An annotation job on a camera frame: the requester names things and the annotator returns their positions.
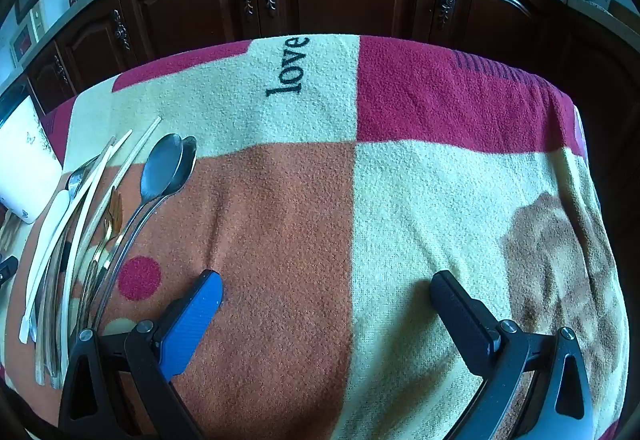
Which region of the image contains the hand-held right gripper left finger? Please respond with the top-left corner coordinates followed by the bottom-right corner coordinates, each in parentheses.
top-left (59, 270), bottom-right (223, 440)

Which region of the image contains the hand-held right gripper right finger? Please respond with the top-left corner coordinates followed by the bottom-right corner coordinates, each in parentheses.
top-left (430, 270), bottom-right (598, 440)

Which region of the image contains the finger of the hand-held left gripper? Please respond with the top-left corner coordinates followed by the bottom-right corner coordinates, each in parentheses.
top-left (0, 256), bottom-right (19, 288)

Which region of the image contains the white plastic spoon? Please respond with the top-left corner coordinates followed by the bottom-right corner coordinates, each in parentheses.
top-left (19, 189), bottom-right (72, 345)

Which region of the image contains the white utensil holder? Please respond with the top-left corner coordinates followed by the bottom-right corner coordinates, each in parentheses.
top-left (0, 92), bottom-right (65, 225)

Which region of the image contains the gold fork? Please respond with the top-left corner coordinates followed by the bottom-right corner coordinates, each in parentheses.
top-left (75, 187), bottom-right (125, 336)

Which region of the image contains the printed patchwork blanket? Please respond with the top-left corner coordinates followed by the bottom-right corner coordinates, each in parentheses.
top-left (0, 34), bottom-right (628, 440)

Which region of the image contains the cream microwave oven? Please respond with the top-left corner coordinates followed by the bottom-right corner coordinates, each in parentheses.
top-left (9, 0), bottom-right (71, 67)

